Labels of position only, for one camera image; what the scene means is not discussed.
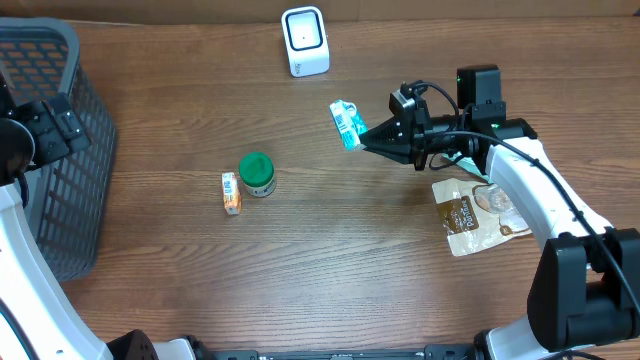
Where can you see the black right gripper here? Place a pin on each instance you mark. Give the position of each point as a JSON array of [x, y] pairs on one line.
[[410, 134]]

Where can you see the cream brown snack pouch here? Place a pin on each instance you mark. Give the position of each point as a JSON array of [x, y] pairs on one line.
[[476, 216]]

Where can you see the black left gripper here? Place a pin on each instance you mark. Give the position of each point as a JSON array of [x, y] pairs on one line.
[[46, 118]]

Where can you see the teal snack packet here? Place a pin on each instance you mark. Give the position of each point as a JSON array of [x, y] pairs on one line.
[[468, 165]]

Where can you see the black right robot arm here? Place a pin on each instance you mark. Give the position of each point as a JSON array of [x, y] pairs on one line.
[[585, 290]]

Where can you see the small orange carton box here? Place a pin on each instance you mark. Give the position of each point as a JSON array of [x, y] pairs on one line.
[[232, 199]]

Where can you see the white barcode scanner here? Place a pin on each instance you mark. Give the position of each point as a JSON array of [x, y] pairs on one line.
[[306, 41]]

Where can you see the small teal tissue pack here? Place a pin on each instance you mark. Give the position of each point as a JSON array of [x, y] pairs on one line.
[[349, 124]]

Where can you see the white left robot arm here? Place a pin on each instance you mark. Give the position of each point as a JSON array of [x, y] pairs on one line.
[[37, 319]]

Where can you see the green lid seasoning jar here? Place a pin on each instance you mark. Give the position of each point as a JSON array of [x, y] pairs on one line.
[[257, 173]]

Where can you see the grey plastic mesh basket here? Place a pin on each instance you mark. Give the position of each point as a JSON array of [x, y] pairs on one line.
[[40, 57]]

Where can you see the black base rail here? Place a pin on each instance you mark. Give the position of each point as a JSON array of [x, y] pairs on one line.
[[429, 352]]

